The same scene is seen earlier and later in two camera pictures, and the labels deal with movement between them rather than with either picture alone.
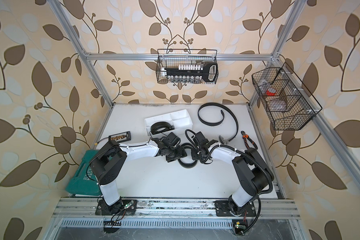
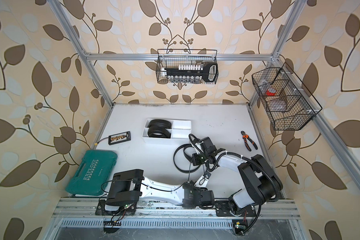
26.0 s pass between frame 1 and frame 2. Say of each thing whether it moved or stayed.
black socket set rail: stayed
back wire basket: stayed
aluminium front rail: stayed
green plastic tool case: stayed
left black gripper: moved
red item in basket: stayed
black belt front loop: moved
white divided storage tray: moved
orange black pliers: stayed
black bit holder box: stayed
